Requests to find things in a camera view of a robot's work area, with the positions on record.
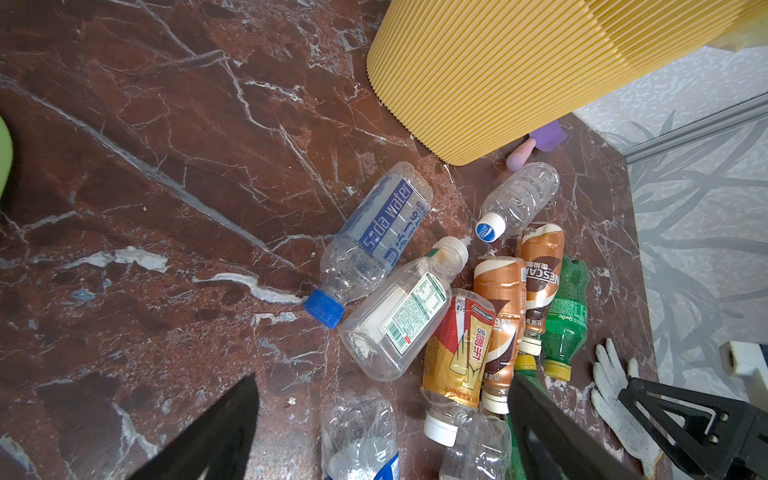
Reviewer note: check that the brown Nescafe bottle right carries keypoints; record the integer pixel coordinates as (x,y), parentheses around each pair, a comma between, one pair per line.
(541,247)

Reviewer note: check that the Pepsi label clear bottle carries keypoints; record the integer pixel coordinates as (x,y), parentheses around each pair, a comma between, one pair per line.
(482,449)

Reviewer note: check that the clear bottle white cap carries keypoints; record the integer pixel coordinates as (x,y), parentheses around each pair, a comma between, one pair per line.
(513,205)

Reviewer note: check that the yellow ribbed plastic bin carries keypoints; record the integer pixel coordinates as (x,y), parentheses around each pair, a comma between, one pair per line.
(468,77)

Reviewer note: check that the small green Sprite bottle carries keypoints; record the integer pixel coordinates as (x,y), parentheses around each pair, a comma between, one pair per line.
(567,320)

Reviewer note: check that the green spatula scoop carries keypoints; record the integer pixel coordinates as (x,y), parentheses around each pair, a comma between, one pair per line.
(6,154)

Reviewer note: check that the clear bottle blue label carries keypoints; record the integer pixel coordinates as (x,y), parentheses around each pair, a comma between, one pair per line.
(359,438)

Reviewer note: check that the soda water bottle blue cap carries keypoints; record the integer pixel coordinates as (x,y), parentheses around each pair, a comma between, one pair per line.
(368,246)

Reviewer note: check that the purple toy shovel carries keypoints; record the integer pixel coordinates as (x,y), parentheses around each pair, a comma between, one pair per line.
(546,139)

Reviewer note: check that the brown coffee bottle left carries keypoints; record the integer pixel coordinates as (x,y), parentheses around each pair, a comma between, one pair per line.
(502,281)

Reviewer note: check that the gold red tea bottle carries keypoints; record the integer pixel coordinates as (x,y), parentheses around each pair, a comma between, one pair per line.
(454,364)

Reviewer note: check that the clear bottle green label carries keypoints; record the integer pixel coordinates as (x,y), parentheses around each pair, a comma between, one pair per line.
(392,325)

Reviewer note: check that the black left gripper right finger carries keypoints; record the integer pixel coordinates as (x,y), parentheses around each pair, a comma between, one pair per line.
(551,444)

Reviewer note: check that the horizontal aluminium frame bar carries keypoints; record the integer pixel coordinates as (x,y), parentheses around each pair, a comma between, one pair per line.
(732,118)

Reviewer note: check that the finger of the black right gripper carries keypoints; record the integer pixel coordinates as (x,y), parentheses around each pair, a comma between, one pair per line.
(705,436)

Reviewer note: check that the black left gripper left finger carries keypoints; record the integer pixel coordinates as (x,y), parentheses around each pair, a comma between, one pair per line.
(216,445)

